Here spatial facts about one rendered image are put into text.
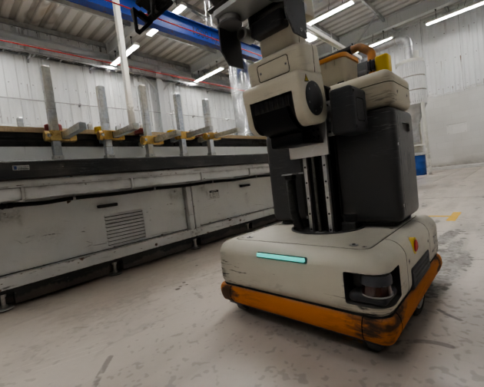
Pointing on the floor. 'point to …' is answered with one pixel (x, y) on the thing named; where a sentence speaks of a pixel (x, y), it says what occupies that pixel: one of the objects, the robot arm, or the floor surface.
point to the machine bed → (107, 218)
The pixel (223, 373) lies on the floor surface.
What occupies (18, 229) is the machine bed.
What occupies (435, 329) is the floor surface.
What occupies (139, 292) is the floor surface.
